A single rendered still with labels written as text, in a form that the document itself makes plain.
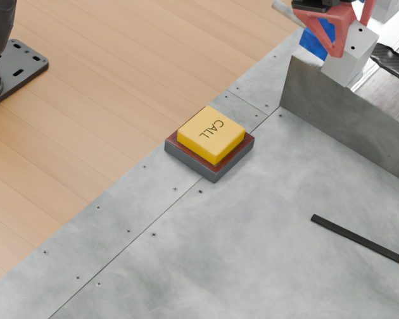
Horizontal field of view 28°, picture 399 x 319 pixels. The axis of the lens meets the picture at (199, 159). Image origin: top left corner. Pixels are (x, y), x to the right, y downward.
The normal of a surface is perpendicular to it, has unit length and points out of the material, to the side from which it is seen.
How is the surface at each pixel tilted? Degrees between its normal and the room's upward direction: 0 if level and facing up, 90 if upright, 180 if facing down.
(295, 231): 0
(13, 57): 0
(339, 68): 95
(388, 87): 3
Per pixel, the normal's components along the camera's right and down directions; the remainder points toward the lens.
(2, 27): 0.05, 0.76
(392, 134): -0.62, 0.56
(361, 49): 0.14, -0.53
